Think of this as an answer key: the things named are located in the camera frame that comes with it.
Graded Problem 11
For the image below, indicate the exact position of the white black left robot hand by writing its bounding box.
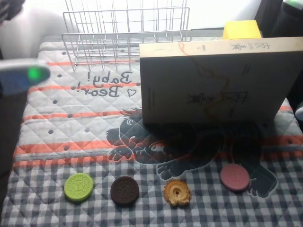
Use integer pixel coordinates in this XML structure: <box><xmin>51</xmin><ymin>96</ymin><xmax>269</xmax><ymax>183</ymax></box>
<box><xmin>0</xmin><ymin>0</ymin><xmax>52</xmax><ymax>95</ymax></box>

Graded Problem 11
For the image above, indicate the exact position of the wooden block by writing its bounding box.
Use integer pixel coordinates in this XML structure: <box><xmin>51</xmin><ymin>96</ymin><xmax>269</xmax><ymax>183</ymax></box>
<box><xmin>139</xmin><ymin>36</ymin><xmax>303</xmax><ymax>126</ymax></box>

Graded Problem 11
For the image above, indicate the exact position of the grey quilt with bear print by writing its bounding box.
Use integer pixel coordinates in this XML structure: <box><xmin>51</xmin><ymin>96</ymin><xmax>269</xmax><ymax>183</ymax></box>
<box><xmin>0</xmin><ymin>35</ymin><xmax>303</xmax><ymax>227</ymax></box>

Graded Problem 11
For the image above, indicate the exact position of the green toy sandwich cookie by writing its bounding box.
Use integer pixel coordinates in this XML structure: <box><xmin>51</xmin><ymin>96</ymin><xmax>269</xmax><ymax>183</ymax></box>
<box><xmin>63</xmin><ymin>172</ymin><xmax>94</xmax><ymax>202</ymax></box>

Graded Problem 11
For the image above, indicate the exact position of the dark brown toy sandwich cookie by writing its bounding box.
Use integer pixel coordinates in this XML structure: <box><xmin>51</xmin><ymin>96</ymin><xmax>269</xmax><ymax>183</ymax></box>
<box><xmin>110</xmin><ymin>176</ymin><xmax>140</xmax><ymax>206</ymax></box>

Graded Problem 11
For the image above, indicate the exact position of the golden toy butter cookie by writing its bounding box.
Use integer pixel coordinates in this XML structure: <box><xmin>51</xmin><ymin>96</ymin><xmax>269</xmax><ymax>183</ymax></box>
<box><xmin>163</xmin><ymin>179</ymin><xmax>191</xmax><ymax>207</ymax></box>

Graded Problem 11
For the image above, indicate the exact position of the yellow sticky note pad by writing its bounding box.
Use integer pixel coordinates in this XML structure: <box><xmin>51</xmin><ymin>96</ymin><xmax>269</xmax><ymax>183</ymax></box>
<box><xmin>222</xmin><ymin>20</ymin><xmax>262</xmax><ymax>40</ymax></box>

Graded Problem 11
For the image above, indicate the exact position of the pink toy sandwich cookie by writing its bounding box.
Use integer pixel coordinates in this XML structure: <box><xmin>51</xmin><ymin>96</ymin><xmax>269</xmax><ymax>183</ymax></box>
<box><xmin>219</xmin><ymin>164</ymin><xmax>250</xmax><ymax>192</ymax></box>

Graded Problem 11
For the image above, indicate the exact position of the wire dish rack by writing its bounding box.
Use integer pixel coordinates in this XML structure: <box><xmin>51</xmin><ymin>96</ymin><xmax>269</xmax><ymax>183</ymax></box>
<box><xmin>61</xmin><ymin>0</ymin><xmax>193</xmax><ymax>71</ymax></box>

